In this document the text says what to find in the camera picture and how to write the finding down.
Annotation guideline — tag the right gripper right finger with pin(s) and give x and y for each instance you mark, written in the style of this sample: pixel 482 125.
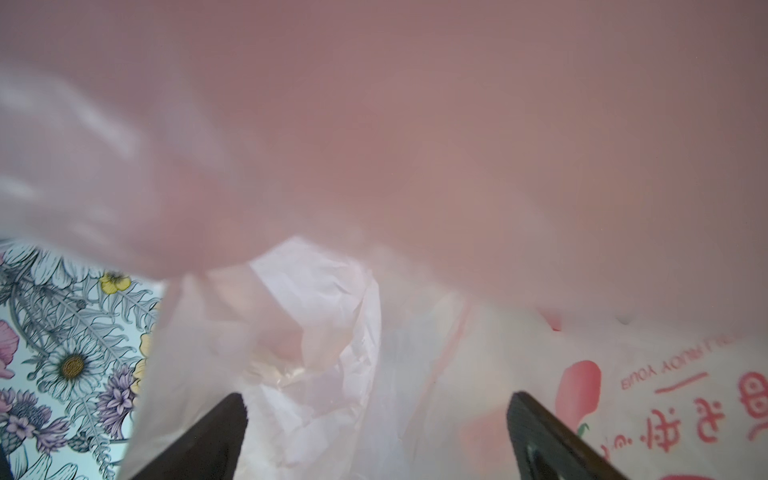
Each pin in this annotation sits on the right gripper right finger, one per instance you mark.
pixel 545 448

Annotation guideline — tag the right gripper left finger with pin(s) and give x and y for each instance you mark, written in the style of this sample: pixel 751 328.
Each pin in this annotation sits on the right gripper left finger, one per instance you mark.
pixel 209 450

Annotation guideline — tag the pink plastic bag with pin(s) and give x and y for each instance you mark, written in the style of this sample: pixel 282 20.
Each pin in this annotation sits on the pink plastic bag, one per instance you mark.
pixel 377 220

